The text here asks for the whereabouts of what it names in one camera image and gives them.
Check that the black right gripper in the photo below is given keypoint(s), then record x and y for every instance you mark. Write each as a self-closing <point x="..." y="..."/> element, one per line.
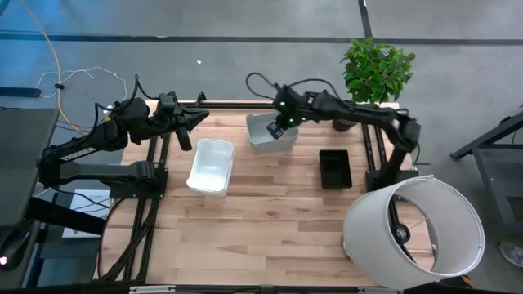
<point x="288" y="114"/>

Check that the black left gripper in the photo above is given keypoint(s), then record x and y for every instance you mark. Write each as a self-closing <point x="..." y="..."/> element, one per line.
<point x="171" y="120"/>

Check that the black plastic basket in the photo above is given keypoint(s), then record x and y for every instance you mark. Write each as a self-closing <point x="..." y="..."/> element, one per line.
<point x="335" y="169"/>

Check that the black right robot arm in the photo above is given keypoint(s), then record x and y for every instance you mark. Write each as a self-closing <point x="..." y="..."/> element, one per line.
<point x="359" y="112"/>

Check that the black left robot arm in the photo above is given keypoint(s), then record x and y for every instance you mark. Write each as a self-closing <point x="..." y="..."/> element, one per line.
<point x="81" y="151"/>

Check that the black plant pot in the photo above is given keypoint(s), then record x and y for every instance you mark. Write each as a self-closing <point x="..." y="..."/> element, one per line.
<point x="343" y="126"/>

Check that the green leafy plant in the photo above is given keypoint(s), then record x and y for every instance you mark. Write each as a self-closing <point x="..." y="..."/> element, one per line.
<point x="376" y="69"/>

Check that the white paper sheet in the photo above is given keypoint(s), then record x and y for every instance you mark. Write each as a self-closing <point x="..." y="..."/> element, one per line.
<point x="86" y="204"/>

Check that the white cylindrical lampshade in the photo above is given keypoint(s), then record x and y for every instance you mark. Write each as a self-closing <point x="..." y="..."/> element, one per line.
<point x="367" y="228"/>

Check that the black diagonal stand leg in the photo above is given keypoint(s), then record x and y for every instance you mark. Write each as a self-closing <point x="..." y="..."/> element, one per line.
<point x="61" y="214"/>

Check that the black lamp socket stand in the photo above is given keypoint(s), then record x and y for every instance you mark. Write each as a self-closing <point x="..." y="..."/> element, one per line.
<point x="400" y="233"/>

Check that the dark grey side table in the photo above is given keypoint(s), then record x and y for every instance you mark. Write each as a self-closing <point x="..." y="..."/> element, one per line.
<point x="24" y="134"/>

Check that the black metal stand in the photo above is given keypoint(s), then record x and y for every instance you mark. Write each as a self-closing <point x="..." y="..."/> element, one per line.
<point x="482" y="141"/>

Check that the black device red light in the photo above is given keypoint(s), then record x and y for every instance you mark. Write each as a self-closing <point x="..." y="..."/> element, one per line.
<point x="12" y="249"/>

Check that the small orange object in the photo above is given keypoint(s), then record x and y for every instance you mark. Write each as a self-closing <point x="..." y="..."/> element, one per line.
<point x="466" y="281"/>

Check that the person's foot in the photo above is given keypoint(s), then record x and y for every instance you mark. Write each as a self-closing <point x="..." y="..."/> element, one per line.
<point x="511" y="253"/>

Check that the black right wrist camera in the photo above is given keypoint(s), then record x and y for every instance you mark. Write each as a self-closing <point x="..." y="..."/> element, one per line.
<point x="284" y="96"/>

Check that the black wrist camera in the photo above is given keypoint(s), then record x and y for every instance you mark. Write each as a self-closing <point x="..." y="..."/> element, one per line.
<point x="166" y="101"/>
<point x="284" y="96"/>

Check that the black frame bracket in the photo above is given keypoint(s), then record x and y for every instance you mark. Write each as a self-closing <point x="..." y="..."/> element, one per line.
<point x="201" y="98"/>

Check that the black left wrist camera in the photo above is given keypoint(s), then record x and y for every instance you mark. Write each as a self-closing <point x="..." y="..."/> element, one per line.
<point x="166" y="101"/>

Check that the black metal table frame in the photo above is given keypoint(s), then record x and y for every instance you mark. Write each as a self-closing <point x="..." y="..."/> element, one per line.
<point x="229" y="105"/>

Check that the silver metal bracket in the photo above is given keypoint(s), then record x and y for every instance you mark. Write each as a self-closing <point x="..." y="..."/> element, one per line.
<point x="152" y="289"/>
<point x="378" y="290"/>

